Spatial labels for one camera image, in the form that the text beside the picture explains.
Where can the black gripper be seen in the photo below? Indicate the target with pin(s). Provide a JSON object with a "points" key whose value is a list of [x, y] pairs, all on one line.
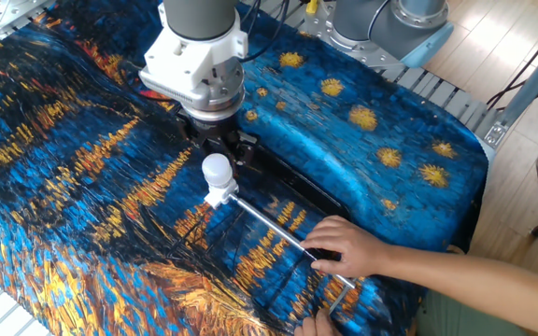
{"points": [[215, 133]]}

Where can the white light bulb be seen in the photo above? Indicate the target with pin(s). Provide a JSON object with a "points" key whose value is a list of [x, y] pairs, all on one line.
{"points": [[216, 170]]}

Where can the white socket metal rod stand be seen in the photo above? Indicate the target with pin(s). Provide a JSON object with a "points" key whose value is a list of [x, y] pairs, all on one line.
{"points": [[220, 196]]}

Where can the person's right forearm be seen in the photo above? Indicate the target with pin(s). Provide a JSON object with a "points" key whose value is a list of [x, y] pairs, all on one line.
{"points": [[484, 284]]}

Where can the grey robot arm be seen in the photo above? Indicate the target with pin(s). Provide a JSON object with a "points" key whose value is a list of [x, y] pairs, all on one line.
{"points": [[199, 18]]}

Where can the person's right hand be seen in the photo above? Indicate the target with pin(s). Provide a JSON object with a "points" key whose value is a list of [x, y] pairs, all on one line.
{"points": [[355, 247]]}

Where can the person's left hand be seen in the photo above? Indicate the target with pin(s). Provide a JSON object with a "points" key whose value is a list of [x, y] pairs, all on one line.
{"points": [[318, 329]]}

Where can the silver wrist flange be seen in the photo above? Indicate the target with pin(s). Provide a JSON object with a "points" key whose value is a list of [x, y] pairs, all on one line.
{"points": [[222, 102]]}

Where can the black plastic tray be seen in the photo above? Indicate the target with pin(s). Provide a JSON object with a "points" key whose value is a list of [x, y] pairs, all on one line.
{"points": [[297, 179]]}

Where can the starry night painting tablecloth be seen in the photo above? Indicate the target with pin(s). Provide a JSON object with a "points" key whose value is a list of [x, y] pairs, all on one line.
{"points": [[87, 186]]}

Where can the yellow plastic item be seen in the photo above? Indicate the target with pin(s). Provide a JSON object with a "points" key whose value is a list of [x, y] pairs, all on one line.
{"points": [[312, 5]]}

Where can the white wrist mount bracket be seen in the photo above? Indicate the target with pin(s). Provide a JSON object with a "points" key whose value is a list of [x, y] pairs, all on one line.
{"points": [[189, 60]]}

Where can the aluminium frame strut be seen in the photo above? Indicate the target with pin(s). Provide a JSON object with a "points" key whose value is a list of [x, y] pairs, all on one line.
{"points": [[535, 79]]}

